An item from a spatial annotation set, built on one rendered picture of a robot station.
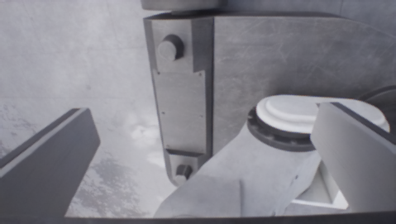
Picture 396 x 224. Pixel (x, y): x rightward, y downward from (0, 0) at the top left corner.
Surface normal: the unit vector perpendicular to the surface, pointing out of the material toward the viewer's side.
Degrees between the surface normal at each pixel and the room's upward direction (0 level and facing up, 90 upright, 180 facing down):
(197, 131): 0
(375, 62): 0
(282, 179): 90
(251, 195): 90
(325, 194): 90
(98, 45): 0
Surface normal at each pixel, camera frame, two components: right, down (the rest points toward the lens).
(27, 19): -0.21, 0.51
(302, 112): -0.03, -0.86
